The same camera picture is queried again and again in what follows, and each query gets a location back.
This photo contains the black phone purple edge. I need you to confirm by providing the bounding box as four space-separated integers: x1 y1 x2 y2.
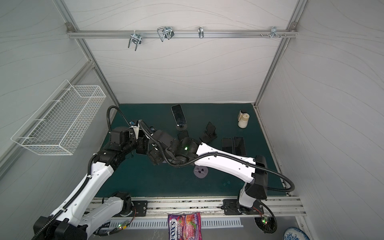
233 137 247 157

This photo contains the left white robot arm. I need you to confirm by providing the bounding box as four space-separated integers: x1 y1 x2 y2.
33 126 144 240

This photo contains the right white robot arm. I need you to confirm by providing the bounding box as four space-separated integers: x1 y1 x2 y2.
147 130 268 208

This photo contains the black round stand back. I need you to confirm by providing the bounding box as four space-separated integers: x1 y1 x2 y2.
176 124 188 132

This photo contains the grey round stand front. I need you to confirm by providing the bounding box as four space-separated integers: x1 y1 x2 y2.
194 166 209 179

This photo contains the white salt shaker beige cap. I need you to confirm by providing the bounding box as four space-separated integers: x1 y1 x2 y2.
238 113 250 129

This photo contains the spice jar black cap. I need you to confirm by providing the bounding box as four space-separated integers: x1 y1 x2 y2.
238 110 247 121

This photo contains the pink Fox's candy bag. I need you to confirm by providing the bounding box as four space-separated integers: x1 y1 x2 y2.
168 213 203 240

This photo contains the metal U-bolt clamp left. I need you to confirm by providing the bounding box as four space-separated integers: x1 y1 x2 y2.
128 32 142 51

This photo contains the metal u-bolt clamp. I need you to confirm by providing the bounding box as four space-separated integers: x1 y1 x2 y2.
128 32 142 51
157 26 175 42

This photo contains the metal U-bolt clamp middle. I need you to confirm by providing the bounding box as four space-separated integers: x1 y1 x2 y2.
157 26 175 42

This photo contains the metal clamp small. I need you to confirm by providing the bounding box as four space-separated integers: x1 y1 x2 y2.
198 27 204 39

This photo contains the blue white ceramic plate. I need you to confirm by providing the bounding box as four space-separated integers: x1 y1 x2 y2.
283 227 310 240

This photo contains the aluminium top crossbar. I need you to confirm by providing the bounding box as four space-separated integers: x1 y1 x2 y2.
67 29 299 40

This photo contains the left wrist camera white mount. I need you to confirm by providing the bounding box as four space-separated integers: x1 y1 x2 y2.
130 121 140 140

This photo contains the white wire basket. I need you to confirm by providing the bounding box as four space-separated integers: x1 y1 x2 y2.
11 80 106 156

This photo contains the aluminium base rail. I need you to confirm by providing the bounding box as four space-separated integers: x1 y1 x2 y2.
59 196 307 221

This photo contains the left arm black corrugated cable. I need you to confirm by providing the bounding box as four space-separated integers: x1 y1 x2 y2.
31 105 133 240

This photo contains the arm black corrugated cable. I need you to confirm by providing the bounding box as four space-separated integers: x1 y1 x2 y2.
31 105 133 240
137 119 296 193

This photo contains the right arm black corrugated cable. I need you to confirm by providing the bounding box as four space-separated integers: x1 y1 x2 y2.
137 119 296 193

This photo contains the metal bracket right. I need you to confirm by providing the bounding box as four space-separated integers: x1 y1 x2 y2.
260 27 287 39

